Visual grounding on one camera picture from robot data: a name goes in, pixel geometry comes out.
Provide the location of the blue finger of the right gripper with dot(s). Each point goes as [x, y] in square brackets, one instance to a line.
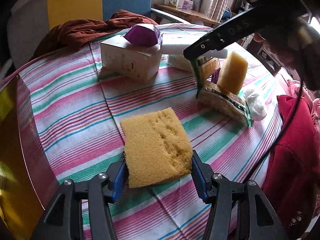
[234, 29]

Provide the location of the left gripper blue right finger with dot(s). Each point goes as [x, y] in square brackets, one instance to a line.
[214, 189]

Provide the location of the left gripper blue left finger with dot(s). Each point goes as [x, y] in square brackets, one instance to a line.
[104, 189]

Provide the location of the thick yellow sponge block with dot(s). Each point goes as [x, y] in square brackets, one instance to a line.
[232, 73]

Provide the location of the yellow sponge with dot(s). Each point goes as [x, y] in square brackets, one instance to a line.
[157, 149]

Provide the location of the white foam block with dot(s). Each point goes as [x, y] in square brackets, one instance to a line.
[192, 52]

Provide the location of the cream knitted sock roll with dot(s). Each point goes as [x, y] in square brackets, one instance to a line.
[179, 62]

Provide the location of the white plastic bag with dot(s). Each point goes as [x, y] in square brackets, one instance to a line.
[256, 104]

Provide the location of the purple wrapper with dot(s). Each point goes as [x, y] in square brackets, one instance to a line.
[146, 35]

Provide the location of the person right hand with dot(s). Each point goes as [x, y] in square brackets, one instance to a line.
[288, 57]

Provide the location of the wooden bedside table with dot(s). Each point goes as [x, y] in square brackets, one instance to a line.
[188, 15]

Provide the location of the gold lined red box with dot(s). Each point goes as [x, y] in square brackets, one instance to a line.
[27, 180]

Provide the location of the white boxes on table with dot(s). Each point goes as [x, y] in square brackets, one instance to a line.
[180, 4]

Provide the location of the striped bed sheet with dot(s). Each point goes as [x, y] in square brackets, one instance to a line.
[98, 155]

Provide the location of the red garment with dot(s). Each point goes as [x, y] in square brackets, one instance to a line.
[292, 180]

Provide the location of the white cardboard box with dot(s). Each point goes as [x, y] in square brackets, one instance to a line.
[136, 62]

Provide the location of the dark red blanket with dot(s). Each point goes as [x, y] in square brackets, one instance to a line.
[76, 33]

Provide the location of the grey yellow blue headboard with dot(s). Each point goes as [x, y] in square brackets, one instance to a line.
[31, 20]

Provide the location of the grey bed side rail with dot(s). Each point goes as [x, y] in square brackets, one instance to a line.
[160, 15]

